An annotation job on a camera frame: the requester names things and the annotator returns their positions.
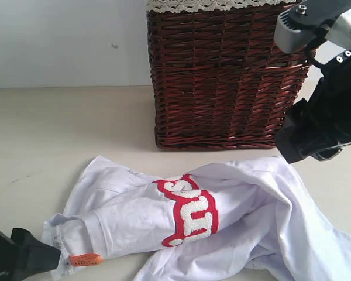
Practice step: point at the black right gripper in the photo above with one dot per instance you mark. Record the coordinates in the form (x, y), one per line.
(321, 126)

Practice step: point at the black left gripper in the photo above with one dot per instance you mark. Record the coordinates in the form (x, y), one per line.
(23, 252)

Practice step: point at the white t-shirt with red lettering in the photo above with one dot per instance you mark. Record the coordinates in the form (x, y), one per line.
(206, 224)

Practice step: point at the brown wicker basket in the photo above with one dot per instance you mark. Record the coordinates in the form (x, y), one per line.
(220, 82)

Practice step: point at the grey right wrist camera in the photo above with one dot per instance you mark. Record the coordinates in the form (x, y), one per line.
(309, 20)

